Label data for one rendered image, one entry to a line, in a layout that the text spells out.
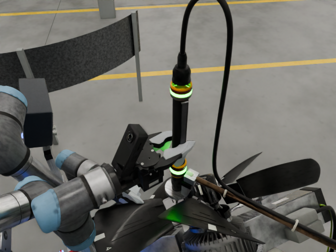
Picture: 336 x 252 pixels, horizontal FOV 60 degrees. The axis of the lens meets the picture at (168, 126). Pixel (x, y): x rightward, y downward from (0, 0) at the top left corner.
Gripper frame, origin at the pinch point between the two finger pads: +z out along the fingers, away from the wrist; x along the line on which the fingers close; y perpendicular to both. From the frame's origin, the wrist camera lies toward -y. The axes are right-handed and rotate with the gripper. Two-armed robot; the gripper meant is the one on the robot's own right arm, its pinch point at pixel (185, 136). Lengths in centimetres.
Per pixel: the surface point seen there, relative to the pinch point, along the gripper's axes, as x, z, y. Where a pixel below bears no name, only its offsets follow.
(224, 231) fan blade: 20.9, -5.0, 6.6
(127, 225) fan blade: -3.8, -17.1, 31.9
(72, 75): -171, 14, 86
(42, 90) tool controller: -77, -19, 27
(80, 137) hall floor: -167, 5, 151
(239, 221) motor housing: 12.9, 13.0, 34.5
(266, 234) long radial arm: 19.1, 20.0, 40.2
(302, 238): 27, 27, 38
